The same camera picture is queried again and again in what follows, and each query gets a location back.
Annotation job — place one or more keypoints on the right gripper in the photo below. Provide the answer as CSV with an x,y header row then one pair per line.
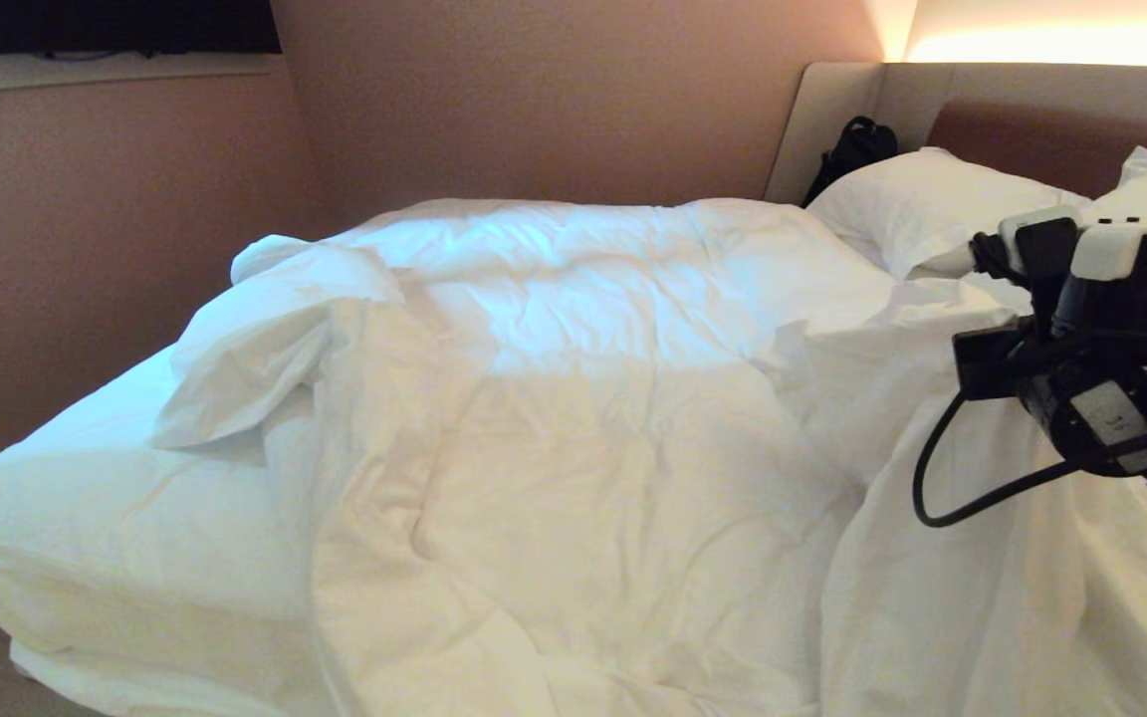
x,y
992,366

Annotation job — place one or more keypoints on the white rumpled duvet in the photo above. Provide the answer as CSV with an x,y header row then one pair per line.
x,y
583,448

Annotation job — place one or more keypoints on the bed mattress with white sheet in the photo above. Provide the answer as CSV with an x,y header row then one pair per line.
x,y
56,518

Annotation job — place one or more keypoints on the black bag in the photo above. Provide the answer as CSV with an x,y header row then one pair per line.
x,y
857,149

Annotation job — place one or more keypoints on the beige padded headboard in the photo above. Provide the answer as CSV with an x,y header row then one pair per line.
x,y
1032,92

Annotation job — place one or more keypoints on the warm light strip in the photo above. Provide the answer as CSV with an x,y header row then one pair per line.
x,y
1061,45

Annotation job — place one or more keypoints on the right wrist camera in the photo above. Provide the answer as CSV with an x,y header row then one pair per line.
x,y
1032,229

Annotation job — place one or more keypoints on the black wall television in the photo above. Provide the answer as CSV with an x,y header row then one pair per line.
x,y
125,25

